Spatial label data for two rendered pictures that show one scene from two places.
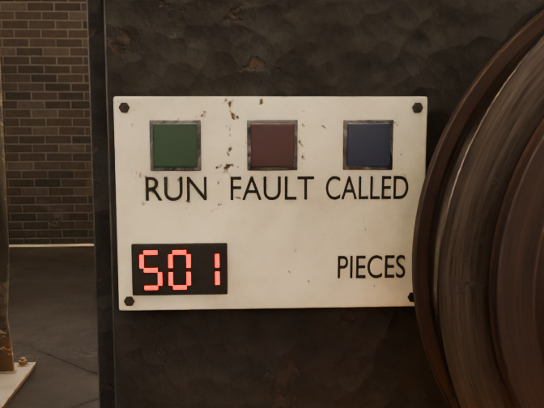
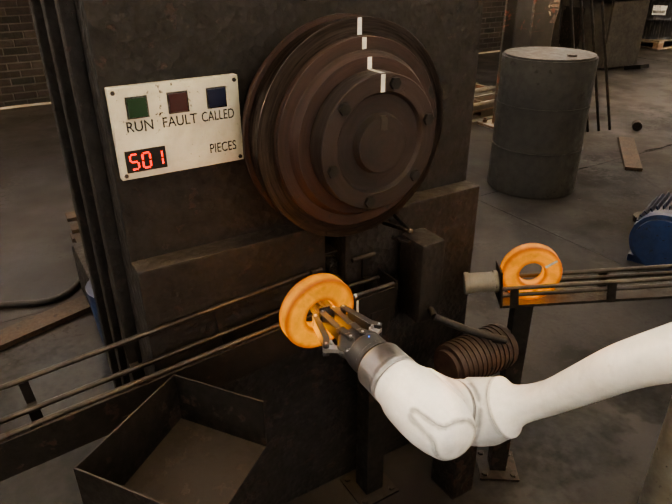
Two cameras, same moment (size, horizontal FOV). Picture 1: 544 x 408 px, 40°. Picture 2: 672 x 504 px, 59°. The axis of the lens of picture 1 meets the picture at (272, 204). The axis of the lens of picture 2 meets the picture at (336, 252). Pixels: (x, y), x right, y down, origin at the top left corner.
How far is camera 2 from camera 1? 0.68 m
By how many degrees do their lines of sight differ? 33
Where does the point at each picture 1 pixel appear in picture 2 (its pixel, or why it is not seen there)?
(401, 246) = (233, 136)
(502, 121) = (273, 94)
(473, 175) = (265, 114)
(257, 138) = (172, 100)
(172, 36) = (125, 57)
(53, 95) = not seen: outside the picture
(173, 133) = (136, 102)
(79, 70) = not seen: outside the picture
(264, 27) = (165, 49)
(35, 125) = not seen: outside the picture
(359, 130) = (212, 92)
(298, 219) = (192, 131)
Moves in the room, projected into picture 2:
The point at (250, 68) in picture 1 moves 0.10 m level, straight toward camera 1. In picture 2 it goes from (161, 68) to (176, 76)
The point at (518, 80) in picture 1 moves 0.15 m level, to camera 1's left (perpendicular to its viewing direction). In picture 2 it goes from (277, 79) to (199, 87)
